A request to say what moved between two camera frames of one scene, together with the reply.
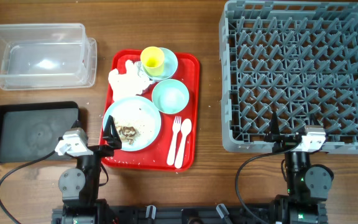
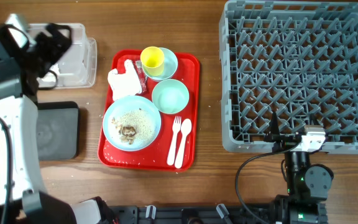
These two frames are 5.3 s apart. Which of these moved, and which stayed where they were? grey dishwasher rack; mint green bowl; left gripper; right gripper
Moved: left gripper
Stayed: right gripper; mint green bowl; grey dishwasher rack
